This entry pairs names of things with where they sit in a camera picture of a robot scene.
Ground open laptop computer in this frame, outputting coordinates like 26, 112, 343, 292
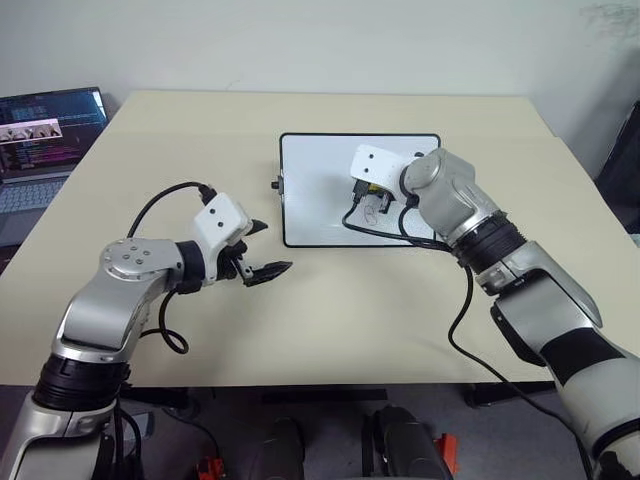
0, 86, 111, 250

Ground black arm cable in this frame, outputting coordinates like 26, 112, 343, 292
341, 179, 599, 480
126, 181, 217, 355

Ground black object beside table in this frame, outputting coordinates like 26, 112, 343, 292
596, 98, 640, 235

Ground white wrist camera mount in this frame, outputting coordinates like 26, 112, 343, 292
348, 143, 417, 197
193, 194, 253, 287

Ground red tape piece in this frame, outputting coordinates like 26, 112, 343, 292
433, 433, 460, 475

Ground dark rounded shape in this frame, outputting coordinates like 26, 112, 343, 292
373, 403, 444, 480
258, 416, 307, 480

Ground black-framed small whiteboard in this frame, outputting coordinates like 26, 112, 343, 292
269, 131, 443, 249

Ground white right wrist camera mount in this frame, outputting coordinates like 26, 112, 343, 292
348, 143, 417, 197

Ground black table foot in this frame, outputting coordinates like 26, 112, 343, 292
463, 382, 504, 409

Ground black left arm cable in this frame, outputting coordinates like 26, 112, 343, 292
126, 181, 217, 355

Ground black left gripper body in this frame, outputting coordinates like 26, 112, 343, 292
214, 239, 251, 286

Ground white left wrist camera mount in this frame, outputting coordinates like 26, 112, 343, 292
193, 194, 253, 287

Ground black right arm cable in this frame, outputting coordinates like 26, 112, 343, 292
341, 179, 599, 480

